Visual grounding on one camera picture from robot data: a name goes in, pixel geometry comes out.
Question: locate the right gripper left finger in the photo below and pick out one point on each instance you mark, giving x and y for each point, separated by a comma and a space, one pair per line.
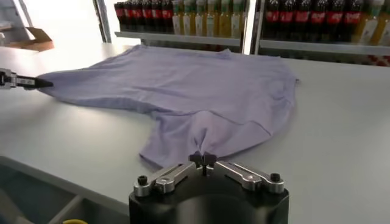
170, 179

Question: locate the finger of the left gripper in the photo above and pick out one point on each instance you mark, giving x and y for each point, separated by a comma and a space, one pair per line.
27, 86
18, 78

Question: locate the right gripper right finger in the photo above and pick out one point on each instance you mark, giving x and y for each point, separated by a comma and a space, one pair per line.
246, 178

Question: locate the purple printed t-shirt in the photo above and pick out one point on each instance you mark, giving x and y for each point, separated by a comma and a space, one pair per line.
182, 85

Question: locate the brown cardboard box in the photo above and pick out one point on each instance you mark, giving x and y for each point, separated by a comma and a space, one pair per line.
36, 42

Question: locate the cola bottle red cap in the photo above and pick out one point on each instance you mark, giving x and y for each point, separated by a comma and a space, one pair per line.
147, 15
128, 15
286, 18
272, 18
352, 18
137, 15
119, 15
317, 18
302, 18
167, 15
334, 18
157, 15

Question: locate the white metal shelf rack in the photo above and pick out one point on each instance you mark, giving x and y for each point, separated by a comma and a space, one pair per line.
320, 47
182, 39

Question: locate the dark thin window post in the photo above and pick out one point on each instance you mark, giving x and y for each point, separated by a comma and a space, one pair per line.
100, 21

